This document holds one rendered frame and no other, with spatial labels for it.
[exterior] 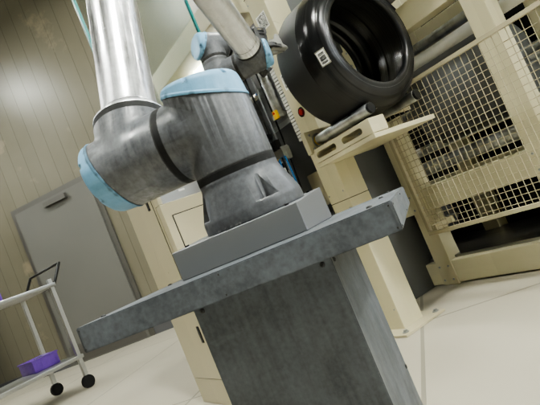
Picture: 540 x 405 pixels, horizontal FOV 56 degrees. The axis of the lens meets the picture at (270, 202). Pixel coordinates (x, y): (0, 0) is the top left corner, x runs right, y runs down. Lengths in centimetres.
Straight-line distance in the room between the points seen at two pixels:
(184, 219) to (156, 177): 127
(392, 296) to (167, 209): 103
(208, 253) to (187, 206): 137
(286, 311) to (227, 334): 11
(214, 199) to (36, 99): 647
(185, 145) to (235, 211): 15
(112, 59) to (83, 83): 578
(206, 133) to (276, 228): 20
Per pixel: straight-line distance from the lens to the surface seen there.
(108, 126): 99
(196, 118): 88
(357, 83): 197
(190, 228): 220
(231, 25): 157
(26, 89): 740
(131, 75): 107
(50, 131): 712
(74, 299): 706
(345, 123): 205
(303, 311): 81
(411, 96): 218
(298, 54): 200
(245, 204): 84
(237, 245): 84
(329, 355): 83
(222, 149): 87
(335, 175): 227
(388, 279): 230
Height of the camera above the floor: 62
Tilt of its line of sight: 3 degrees up
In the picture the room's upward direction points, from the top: 23 degrees counter-clockwise
